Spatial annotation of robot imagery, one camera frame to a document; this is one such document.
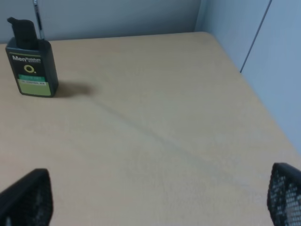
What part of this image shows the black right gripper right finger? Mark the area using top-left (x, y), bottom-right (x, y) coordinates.
top-left (267, 162), bottom-right (301, 226)

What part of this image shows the dark green pump bottle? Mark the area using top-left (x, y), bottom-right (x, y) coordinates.
top-left (5, 17), bottom-right (59, 97)

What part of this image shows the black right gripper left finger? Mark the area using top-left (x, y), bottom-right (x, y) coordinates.
top-left (0, 169), bottom-right (53, 226)

